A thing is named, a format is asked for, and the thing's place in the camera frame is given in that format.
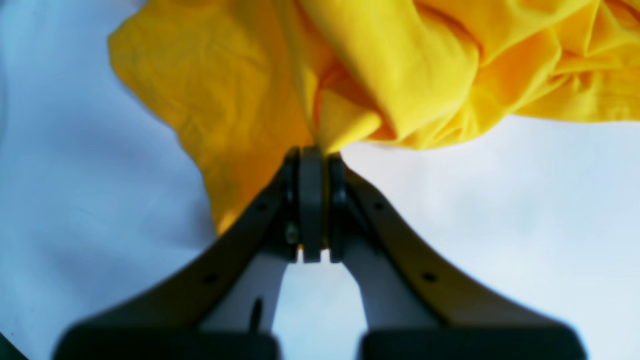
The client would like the orange t-shirt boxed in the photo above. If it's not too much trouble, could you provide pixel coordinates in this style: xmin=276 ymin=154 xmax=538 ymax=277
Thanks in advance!
xmin=108 ymin=0 xmax=640 ymax=234

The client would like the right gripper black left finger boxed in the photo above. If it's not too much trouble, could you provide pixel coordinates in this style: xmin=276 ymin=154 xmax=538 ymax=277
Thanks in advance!
xmin=54 ymin=146 xmax=323 ymax=360

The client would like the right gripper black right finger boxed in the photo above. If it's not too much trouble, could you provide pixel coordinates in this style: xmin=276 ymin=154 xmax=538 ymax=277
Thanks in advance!
xmin=327 ymin=154 xmax=587 ymax=360

